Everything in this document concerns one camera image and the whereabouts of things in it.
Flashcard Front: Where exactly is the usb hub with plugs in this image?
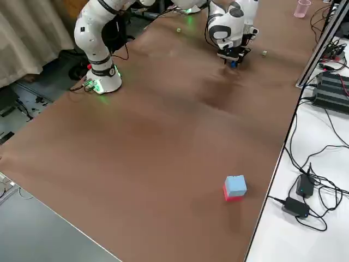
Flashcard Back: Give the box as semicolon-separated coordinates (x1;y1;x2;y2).
318;40;347;70

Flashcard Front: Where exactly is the pink plastic cup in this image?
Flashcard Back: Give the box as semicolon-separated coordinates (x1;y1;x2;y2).
293;0;312;19

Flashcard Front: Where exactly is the black finned electronics box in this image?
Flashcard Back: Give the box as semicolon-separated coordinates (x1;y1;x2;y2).
312;71;349;111

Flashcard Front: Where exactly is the black power adapter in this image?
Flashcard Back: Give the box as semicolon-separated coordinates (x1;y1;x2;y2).
296;173;315;199
281;196;311;219

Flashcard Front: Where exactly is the aluminium frame post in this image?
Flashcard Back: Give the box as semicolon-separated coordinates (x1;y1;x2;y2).
296;0;349;88

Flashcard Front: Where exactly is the pale fabric curtain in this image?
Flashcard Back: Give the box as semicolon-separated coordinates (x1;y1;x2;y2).
0;0;92;90

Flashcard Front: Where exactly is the white desk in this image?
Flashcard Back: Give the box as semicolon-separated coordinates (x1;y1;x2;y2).
244;0;349;262

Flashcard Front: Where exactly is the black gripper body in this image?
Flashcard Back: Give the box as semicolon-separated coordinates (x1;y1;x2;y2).
217;46;251;62

